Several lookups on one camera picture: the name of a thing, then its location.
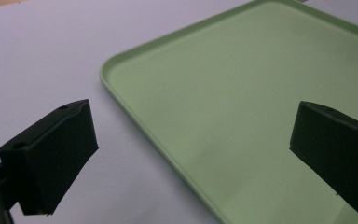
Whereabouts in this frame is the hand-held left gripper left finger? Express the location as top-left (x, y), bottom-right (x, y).
top-left (0, 99), bottom-right (100, 217)

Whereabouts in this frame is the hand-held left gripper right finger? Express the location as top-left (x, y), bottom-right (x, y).
top-left (289, 100), bottom-right (358, 217)

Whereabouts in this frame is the green plastic tray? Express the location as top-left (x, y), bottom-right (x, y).
top-left (99, 0), bottom-right (358, 224)

